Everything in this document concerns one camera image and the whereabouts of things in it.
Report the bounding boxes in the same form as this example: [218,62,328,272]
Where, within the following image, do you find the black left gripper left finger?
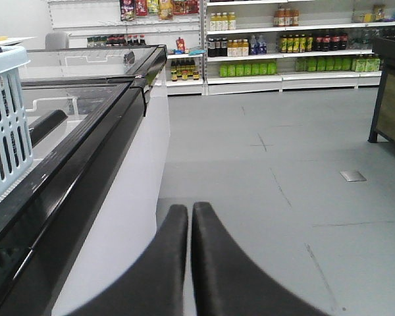
[70,204,188,315]

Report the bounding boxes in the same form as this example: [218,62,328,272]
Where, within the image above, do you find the black-rimmed glass chest freezer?
[0,44,170,315]

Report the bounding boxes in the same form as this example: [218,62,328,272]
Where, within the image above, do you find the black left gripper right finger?
[191,201,323,315]

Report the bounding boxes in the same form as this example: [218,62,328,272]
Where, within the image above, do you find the white supermarket shelf unit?
[47,1,395,95]

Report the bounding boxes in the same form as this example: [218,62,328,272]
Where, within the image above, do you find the metal floor socket plate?
[340,171,367,182]

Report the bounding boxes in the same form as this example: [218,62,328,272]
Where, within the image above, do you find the dark wooden display stand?
[368,37,395,143]

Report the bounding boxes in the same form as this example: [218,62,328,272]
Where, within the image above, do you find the light blue plastic basket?
[0,46,33,199]

